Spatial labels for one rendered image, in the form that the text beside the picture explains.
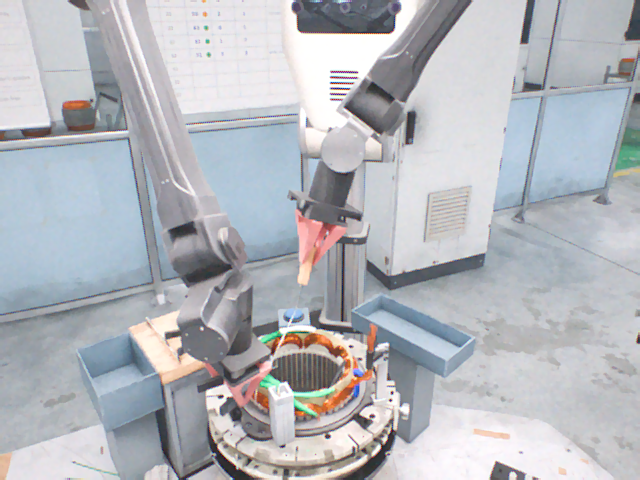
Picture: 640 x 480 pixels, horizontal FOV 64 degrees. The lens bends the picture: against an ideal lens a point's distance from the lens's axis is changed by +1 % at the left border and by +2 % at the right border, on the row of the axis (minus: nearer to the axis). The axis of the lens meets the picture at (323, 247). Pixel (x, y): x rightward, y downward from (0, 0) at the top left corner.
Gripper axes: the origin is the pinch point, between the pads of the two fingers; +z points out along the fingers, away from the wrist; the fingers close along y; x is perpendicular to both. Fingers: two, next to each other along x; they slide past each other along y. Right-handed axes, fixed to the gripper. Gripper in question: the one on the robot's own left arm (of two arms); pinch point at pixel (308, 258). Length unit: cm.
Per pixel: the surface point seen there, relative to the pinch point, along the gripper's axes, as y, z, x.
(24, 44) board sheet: -66, -14, 215
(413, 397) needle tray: 38.8, 29.4, 10.5
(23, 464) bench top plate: -32, 68, 38
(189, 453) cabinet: -3, 52, 22
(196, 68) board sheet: 10, -28, 222
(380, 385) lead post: 15.2, 16.4, -7.4
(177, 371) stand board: -10.2, 31.7, 18.6
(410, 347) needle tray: 32.5, 17.4, 9.6
